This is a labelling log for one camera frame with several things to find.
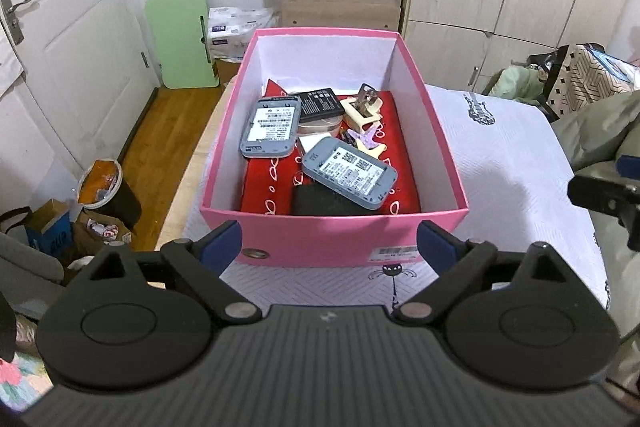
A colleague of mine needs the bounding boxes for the olive puffer jacket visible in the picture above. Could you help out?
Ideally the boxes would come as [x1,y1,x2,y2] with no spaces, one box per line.
[550,89,640,413]

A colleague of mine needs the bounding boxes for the black battery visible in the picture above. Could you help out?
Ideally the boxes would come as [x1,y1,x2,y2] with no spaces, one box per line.
[291,88,347,124]

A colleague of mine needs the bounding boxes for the rose gold compact case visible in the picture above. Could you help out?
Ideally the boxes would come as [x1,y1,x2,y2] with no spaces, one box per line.
[297,114,346,138]

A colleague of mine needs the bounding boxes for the patterned tote bag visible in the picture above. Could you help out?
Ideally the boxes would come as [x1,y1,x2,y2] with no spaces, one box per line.
[527,43,640,122]

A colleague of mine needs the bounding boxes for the white charger plug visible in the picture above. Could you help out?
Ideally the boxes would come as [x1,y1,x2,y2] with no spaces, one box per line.
[297,134,326,158]

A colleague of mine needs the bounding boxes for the cream claw hair clip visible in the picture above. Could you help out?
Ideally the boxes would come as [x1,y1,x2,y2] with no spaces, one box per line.
[341,83,385,132]

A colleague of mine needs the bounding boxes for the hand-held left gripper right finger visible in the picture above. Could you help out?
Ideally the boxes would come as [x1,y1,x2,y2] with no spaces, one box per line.
[391,219,588,327]

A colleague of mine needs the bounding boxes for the floral cloth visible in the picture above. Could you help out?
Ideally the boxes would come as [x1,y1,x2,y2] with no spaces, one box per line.
[0,347,53,408]

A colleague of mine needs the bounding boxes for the toilet paper pack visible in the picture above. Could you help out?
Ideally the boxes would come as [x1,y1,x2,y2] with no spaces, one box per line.
[207,6,279,60]

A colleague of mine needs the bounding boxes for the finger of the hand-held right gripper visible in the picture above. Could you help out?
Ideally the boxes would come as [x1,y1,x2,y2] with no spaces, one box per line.
[616,152,640,180]
[567,176,640,253]

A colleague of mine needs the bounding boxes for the black trash bin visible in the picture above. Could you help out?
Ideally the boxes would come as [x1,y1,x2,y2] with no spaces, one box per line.
[76,158,143,233]

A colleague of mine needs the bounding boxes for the black pouch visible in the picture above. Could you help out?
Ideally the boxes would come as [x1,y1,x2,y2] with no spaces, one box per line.
[291,184,371,217]

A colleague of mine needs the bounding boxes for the white door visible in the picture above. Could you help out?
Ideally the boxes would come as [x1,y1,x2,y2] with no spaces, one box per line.
[0,0,156,188]

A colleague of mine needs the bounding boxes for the white patterned bed sheet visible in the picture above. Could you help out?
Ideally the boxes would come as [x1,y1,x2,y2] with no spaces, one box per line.
[165,84,621,323]

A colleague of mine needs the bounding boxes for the metal door handle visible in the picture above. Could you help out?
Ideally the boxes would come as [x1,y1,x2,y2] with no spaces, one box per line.
[0,0,35,46]

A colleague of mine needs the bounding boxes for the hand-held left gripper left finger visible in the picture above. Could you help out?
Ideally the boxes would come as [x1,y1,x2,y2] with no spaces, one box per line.
[70,219,262,327]

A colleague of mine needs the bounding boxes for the light green cloth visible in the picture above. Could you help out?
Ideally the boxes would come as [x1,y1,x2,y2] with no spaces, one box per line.
[492,64,551,100]

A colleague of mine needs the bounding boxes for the brown carton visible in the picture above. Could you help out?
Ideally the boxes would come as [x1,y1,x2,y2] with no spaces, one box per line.
[214,57,246,85]

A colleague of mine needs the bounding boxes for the green folding table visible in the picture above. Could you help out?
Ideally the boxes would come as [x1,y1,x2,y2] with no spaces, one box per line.
[144,0,221,90]

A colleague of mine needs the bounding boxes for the pink cardboard box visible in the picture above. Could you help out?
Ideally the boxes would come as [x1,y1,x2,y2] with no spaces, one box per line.
[200,27,470,269]

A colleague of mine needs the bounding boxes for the bag of wrappers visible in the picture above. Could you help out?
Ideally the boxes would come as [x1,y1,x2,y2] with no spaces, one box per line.
[75,212,136,253]

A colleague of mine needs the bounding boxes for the purple starfish hair clip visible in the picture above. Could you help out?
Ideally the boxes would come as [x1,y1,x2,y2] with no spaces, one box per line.
[350,127,383,148]

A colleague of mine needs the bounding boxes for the red patterned cloth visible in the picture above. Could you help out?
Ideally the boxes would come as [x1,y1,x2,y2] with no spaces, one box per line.
[240,78,422,215]

